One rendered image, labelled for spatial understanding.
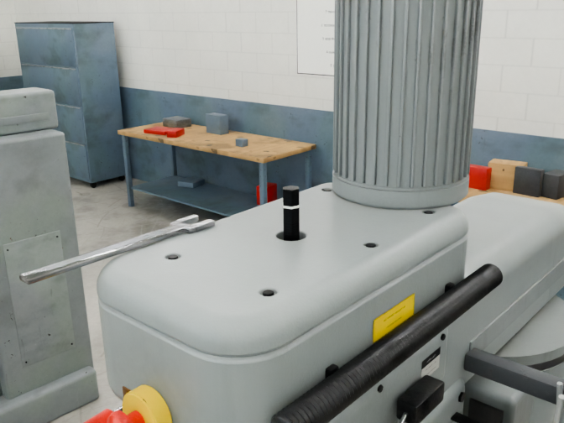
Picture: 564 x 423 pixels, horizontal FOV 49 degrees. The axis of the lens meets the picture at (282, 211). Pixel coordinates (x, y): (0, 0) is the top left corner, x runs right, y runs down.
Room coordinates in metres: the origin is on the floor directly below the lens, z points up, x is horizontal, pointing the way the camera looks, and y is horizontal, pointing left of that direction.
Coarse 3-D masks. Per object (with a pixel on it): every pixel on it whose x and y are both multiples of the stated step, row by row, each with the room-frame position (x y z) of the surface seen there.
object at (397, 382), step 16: (416, 352) 0.72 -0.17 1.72; (432, 352) 0.75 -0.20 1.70; (400, 368) 0.68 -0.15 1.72; (416, 368) 0.72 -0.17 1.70; (432, 368) 0.75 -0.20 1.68; (384, 384) 0.66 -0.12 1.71; (400, 384) 0.69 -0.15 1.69; (368, 400) 0.63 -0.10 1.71; (384, 400) 0.66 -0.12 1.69; (336, 416) 0.58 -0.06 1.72; (352, 416) 0.61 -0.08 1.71; (368, 416) 0.63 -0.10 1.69; (384, 416) 0.66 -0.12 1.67
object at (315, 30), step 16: (304, 0) 6.11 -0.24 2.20; (320, 0) 5.99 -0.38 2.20; (304, 16) 6.11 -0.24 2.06; (320, 16) 5.99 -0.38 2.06; (304, 32) 6.11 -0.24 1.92; (320, 32) 5.99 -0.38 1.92; (304, 48) 6.11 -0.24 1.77; (320, 48) 5.99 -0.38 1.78; (304, 64) 6.11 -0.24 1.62; (320, 64) 5.99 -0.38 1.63
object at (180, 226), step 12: (192, 216) 0.77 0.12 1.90; (168, 228) 0.72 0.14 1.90; (180, 228) 0.72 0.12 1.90; (192, 228) 0.72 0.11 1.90; (204, 228) 0.74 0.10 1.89; (132, 240) 0.68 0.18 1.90; (144, 240) 0.68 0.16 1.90; (156, 240) 0.69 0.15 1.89; (96, 252) 0.65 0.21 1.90; (108, 252) 0.65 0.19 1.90; (120, 252) 0.66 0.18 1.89; (60, 264) 0.61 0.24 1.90; (72, 264) 0.61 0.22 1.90; (84, 264) 0.62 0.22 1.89; (24, 276) 0.58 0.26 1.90; (36, 276) 0.58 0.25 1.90; (48, 276) 0.59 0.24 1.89
